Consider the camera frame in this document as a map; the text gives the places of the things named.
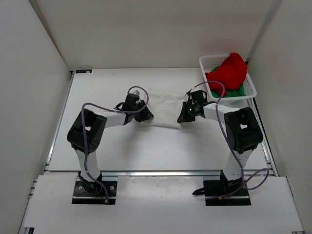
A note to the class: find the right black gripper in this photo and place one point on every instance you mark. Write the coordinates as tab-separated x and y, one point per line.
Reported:
185	117

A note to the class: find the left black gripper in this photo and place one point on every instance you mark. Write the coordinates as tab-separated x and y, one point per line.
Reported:
146	115

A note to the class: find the white t shirt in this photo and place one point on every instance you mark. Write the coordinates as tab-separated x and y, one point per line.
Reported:
166	107

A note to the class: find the red t shirt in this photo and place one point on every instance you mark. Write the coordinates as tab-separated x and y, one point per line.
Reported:
234	61

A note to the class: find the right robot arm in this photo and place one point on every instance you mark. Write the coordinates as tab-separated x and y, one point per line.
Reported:
242	132

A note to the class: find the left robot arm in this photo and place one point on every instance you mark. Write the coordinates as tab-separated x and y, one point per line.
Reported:
87	130

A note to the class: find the white plastic basket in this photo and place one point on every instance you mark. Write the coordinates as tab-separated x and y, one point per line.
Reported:
209	62

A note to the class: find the green t shirt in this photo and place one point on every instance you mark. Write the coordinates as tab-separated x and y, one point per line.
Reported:
231	79

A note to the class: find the blue label sticker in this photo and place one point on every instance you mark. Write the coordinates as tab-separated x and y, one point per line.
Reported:
83	71

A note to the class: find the aluminium table rail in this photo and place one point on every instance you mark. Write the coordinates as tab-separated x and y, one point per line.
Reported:
162	173

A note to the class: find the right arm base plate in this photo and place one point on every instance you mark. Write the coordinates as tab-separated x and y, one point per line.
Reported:
217	194

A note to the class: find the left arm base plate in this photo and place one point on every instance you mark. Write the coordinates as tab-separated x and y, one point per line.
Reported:
84	195

